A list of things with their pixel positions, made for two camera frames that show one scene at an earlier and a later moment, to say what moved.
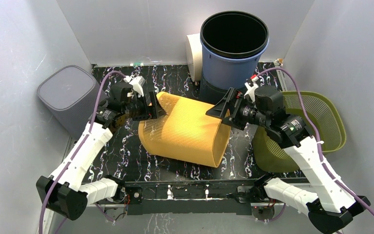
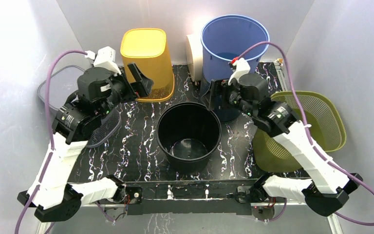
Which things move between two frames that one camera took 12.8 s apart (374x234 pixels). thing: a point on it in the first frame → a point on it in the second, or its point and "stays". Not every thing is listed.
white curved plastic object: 194,51 stays
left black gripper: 157,111 → 142,86
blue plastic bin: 232,43 stays
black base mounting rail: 190,197 stays
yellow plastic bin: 185,132 → 147,48
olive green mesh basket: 326,118 stays
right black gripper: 234,108 → 219,93
